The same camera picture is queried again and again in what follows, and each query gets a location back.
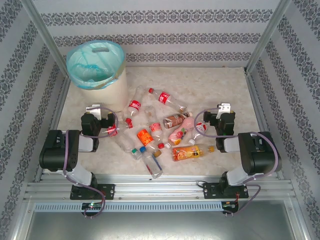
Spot clear bottle green cap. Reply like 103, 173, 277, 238
117, 129, 143, 161

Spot clear bottle red white label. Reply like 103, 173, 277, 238
187, 121, 209, 146

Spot grey metal sheet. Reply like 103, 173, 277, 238
24, 211, 305, 240

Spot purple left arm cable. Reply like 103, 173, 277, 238
61, 106, 120, 219

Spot small circuit board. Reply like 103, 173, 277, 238
81, 202, 104, 211
221, 201, 240, 210

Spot clear bottle orange label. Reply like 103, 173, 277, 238
136, 128, 162, 158

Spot aluminium side rail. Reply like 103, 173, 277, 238
33, 76, 72, 183
244, 67, 286, 181

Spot white slotted cable duct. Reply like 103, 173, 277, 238
33, 201, 223, 213

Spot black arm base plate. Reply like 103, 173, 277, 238
202, 181, 250, 200
69, 183, 116, 201

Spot clear unlabelled plastic bottle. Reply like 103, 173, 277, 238
144, 104, 161, 126

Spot clear bottle blue cap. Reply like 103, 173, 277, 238
139, 146, 165, 180

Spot clear bottle pink label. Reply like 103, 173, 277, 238
148, 121, 166, 150

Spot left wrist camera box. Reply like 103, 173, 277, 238
85, 104, 104, 120

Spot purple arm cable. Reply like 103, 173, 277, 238
61, 106, 120, 219
194, 107, 280, 216

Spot brown label drink bottle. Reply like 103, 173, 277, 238
162, 111, 194, 130

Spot orange juice bottle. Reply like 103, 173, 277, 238
171, 144, 216, 163

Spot wide aluminium mounting rail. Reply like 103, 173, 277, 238
23, 174, 295, 202

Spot clear bottle small red label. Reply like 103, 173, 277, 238
106, 122, 133, 138

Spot aluminium frame post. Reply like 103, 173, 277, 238
21, 0, 70, 81
246, 0, 292, 73

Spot clear cola bottle red label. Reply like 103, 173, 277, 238
147, 87, 188, 113
124, 85, 146, 125

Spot white bin with blue bag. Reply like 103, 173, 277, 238
66, 39, 126, 90

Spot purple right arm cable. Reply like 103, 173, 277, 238
194, 107, 280, 216

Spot pink yoghurt drink bottle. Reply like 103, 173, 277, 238
166, 116, 195, 147

